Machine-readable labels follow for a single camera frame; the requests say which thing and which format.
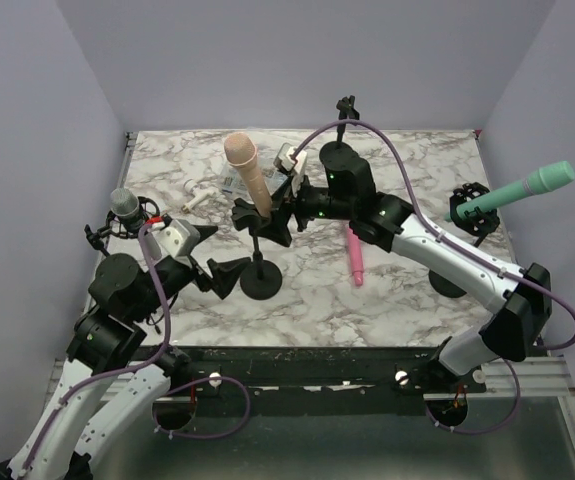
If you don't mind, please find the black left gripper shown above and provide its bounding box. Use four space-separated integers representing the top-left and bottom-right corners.
133 225 252 320

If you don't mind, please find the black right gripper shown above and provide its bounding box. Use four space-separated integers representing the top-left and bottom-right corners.
254 169 354 247

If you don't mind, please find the black desk mic stand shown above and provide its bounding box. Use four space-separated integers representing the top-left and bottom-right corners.
319 95 360 161
231 198 283 301

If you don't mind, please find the beige microphone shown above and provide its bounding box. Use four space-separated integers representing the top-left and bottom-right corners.
224 132 272 218

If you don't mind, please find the pink microphone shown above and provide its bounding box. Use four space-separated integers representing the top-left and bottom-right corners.
345 226 364 287

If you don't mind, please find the silver condenser microphone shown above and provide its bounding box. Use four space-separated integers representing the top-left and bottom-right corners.
110 188 148 235

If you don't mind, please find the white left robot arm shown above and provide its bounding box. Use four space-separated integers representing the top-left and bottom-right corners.
0 217 251 479

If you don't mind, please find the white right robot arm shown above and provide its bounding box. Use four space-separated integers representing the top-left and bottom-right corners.
264 142 552 392

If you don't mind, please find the teal microphone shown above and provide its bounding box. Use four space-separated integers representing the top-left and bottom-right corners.
445 161 575 222

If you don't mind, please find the clear plastic parts box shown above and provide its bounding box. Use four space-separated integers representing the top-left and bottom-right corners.
218 128 306 197

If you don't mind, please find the small white cylinder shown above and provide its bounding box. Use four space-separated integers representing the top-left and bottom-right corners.
181 179 217 213

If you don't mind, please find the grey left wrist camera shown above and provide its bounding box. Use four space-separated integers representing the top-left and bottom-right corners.
156 219 193 260

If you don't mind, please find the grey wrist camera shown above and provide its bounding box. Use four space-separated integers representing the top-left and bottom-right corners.
156 219 193 260
273 143 307 196

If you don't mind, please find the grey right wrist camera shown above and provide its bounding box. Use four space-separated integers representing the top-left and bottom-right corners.
273 143 307 196

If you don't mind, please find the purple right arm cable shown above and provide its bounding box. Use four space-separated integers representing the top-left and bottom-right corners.
289 119 575 435

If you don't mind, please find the black shock mount stand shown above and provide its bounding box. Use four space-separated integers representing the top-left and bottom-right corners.
428 182 500 299
84 196 160 257

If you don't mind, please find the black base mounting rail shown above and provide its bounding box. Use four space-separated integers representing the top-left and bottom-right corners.
152 346 491 427

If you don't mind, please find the black right shock mount stand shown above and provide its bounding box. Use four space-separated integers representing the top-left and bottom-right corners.
428 182 500 299

